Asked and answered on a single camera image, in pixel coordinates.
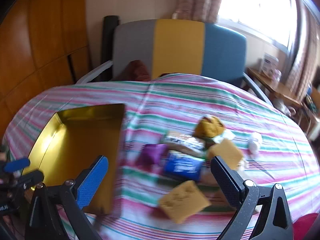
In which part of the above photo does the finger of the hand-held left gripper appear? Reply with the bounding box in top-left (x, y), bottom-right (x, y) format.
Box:
top-left (4, 157), bottom-right (31, 173)
top-left (15, 170), bottom-right (45, 188)

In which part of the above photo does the wooden wardrobe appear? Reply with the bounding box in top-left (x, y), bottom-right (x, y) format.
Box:
top-left (0, 0), bottom-right (90, 135)

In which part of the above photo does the bright window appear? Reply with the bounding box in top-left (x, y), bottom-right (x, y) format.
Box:
top-left (217, 0), bottom-right (298, 53)

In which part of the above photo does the patterned beige curtain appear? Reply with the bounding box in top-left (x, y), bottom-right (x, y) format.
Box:
top-left (172, 0), bottom-right (227, 23)
top-left (285, 0), bottom-right (320, 98)

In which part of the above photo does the dark red cushion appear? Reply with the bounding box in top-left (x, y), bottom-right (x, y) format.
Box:
top-left (111, 60), bottom-right (152, 82)

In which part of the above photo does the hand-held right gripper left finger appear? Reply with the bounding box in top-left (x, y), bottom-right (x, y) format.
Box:
top-left (24, 155), bottom-right (109, 240)

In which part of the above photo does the green white small carton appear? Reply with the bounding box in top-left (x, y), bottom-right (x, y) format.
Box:
top-left (161, 130), bottom-right (208, 155)

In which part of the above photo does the white printed carton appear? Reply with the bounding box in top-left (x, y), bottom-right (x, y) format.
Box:
top-left (260, 54), bottom-right (279, 77)

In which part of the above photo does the yellow knitted pouch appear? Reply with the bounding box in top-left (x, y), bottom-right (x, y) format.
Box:
top-left (194, 116), bottom-right (225, 138)

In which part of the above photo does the striped tablecloth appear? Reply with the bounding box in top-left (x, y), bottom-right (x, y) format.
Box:
top-left (4, 74), bottom-right (318, 240)

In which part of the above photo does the white plastic wad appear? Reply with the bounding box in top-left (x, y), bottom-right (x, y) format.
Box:
top-left (247, 132), bottom-right (263, 155)

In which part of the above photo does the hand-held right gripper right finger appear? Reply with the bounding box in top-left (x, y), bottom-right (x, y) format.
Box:
top-left (211, 156), bottom-right (293, 240)

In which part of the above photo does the gold tin box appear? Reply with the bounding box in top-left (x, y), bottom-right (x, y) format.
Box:
top-left (21, 103), bottom-right (125, 217)

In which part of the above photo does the yellow sponge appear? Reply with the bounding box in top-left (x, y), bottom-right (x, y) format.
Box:
top-left (207, 138), bottom-right (244, 170)
top-left (159, 180), bottom-right (211, 223)

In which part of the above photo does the blue tissue packet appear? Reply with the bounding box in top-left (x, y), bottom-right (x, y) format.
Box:
top-left (163, 151), bottom-right (204, 182)

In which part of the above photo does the grey yellow blue chair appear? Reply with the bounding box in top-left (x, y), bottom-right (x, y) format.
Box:
top-left (75, 19), bottom-right (273, 105)

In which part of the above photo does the wooden side desk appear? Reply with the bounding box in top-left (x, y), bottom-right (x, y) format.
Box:
top-left (246, 67), bottom-right (320, 138)

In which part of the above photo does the purple packet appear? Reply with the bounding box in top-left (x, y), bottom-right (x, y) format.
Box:
top-left (136, 144), bottom-right (169, 172)

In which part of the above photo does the red ruffled garment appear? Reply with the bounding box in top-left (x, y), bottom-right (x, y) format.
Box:
top-left (292, 212), bottom-right (320, 240)

